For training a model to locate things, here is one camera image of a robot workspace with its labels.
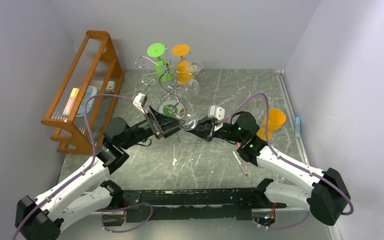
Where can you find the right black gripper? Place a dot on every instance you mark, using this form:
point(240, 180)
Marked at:
point(211, 129)

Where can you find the orange plastic wine glass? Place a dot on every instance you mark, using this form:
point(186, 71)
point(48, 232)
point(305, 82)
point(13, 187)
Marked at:
point(183, 74)

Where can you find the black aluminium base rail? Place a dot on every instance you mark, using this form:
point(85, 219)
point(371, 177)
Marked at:
point(222, 203)

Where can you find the light blue flat package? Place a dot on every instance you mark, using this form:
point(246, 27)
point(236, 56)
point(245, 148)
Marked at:
point(90, 91)

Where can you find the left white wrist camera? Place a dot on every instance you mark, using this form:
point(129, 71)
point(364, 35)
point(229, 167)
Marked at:
point(139, 102)

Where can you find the small white red box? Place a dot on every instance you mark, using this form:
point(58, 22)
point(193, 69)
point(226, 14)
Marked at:
point(110, 87)

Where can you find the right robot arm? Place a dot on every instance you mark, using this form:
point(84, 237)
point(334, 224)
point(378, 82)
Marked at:
point(322, 192)

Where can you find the orange wooden rack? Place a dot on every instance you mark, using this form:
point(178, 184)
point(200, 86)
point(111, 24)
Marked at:
point(95, 63)

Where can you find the chrome wine glass rack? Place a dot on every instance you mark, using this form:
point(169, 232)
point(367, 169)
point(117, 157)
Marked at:
point(172, 102)

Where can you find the clear wine glass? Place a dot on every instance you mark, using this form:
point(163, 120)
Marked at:
point(191, 85)
point(243, 93)
point(190, 121)

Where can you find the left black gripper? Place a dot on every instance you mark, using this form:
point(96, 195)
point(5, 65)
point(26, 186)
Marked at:
point(162, 125)

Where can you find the white red pen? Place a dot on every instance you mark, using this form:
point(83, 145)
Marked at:
point(240, 163)

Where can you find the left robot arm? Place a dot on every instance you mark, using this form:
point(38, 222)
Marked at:
point(89, 188)

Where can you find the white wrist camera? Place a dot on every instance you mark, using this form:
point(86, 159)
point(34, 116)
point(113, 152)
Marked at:
point(216, 112)
point(139, 102)

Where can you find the yellow highlighter marker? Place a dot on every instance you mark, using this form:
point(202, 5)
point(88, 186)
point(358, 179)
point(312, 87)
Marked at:
point(70, 102)

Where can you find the green plastic wine glass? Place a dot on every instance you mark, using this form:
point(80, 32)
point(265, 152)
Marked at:
point(156, 50)

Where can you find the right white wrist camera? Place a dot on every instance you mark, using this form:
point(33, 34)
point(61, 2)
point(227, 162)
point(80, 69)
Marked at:
point(216, 112)

